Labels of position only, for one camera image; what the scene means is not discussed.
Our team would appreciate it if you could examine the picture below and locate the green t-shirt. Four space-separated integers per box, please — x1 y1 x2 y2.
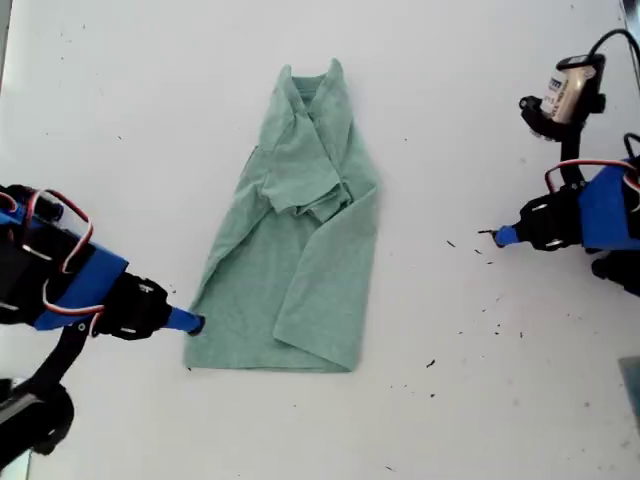
182 57 384 375

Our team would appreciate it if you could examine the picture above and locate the black camera stalk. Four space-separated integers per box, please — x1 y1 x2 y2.
558 127 590 190
29 322 90 396

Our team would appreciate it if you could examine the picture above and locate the black camera box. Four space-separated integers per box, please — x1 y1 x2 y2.
518 52 607 145
0 382 76 466

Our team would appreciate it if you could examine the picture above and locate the black camera cable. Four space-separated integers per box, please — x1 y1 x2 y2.
588 28 640 59

